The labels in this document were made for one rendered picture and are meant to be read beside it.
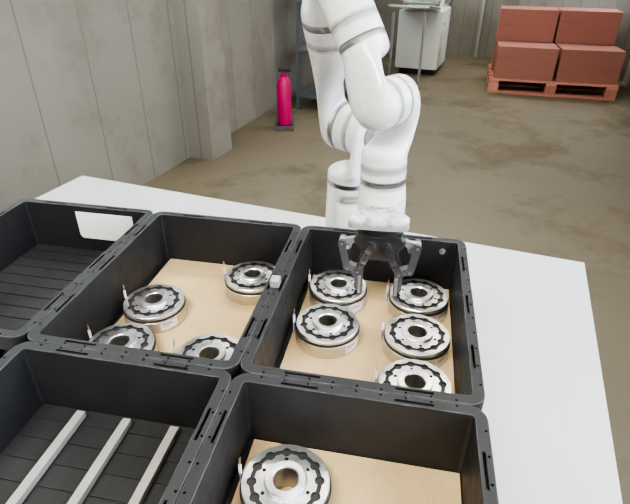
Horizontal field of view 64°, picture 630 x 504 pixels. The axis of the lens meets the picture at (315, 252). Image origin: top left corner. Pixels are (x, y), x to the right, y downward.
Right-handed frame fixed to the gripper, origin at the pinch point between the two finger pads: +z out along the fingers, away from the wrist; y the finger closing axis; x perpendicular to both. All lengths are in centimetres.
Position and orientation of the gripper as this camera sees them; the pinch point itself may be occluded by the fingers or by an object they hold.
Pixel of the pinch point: (377, 284)
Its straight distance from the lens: 88.8
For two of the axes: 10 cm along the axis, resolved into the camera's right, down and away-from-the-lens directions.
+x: -1.8, 4.9, -8.5
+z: 0.2, 8.7, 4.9
